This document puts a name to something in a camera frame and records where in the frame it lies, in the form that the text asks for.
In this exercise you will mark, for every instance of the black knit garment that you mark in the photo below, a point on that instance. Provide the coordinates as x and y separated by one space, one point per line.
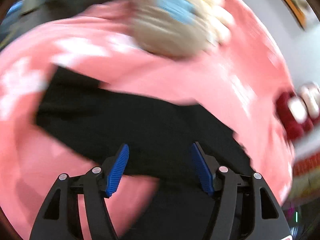
137 130

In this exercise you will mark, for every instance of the white flower pillow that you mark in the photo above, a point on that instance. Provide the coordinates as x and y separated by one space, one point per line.
221 17

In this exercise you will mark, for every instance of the beige garment with blue patch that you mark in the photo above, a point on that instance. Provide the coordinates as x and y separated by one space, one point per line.
162 37

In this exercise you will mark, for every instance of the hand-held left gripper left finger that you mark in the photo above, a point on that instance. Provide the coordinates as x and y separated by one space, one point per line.
117 172

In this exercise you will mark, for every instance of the red and white object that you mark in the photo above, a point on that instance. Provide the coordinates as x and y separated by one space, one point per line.
287 112

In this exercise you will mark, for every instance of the pink butterfly print blanket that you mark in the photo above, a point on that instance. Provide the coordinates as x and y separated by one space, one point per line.
175 77

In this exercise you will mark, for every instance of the blue denim cloth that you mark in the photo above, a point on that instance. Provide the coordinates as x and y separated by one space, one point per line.
15 12

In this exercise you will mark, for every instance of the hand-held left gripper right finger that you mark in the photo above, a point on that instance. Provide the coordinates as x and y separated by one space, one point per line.
202 172

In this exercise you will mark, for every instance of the printed paper box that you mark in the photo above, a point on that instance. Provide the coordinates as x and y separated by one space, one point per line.
306 172

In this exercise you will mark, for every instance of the large framed wall picture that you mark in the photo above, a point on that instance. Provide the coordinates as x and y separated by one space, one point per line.
292 5

